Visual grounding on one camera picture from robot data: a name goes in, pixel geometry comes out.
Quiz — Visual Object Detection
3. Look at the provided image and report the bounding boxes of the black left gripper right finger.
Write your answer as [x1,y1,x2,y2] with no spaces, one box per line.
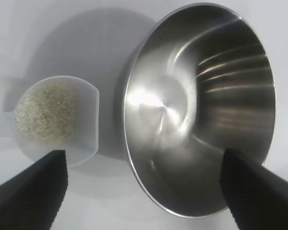
[219,148,288,230]

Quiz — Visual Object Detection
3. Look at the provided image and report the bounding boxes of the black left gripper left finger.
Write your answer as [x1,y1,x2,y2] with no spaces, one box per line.
[0,149,68,230]

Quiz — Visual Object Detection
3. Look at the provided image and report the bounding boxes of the white rice grains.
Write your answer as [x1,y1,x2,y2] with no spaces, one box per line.
[14,82,77,146]

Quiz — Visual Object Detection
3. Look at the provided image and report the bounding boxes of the translucent plastic measuring cup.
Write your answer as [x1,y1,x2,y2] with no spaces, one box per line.
[4,75,100,167]

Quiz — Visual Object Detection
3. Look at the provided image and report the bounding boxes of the stainless steel mixing bowl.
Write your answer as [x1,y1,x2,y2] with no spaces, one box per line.
[115,2,278,219]

